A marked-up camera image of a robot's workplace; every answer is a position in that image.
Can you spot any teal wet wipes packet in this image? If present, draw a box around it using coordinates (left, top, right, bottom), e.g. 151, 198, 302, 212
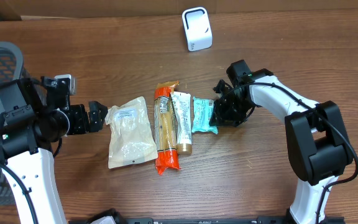
191, 96, 218, 134

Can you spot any white Pantene tube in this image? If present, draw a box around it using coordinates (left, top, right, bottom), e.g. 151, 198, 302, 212
172, 91, 192, 155

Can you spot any beige plastic pouch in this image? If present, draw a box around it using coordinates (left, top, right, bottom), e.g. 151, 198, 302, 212
104, 96, 158, 169

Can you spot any orange spaghetti packet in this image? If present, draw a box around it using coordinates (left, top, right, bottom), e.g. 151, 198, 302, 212
154, 81, 180, 175

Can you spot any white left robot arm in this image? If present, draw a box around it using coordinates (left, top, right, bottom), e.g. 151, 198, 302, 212
0, 75, 108, 223

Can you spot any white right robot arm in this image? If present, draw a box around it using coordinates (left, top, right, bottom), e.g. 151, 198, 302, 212
209, 60, 358, 223

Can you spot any white barcode scanner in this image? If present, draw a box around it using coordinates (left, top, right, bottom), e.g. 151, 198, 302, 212
181, 7, 213, 52

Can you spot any brown cardboard backdrop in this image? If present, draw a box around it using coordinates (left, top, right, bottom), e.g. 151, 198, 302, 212
0, 0, 358, 21

